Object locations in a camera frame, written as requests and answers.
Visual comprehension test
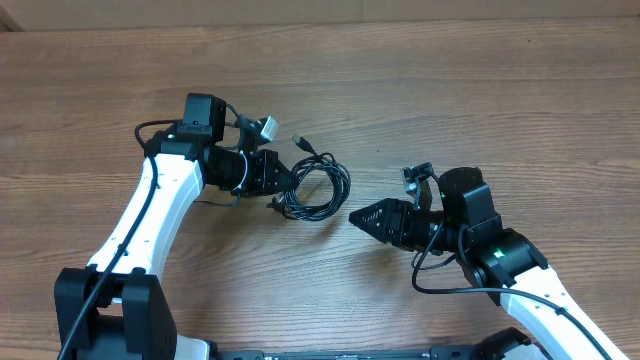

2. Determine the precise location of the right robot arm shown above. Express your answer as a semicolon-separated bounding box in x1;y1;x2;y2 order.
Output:
349;163;625;359

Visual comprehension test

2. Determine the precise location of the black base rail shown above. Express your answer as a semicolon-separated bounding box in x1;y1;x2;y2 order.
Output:
209;327;551;360

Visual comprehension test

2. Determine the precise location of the black USB cable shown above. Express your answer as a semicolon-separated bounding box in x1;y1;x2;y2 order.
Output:
267;133;352;222

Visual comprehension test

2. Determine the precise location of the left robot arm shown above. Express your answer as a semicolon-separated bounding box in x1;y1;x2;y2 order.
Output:
54;93;298;359

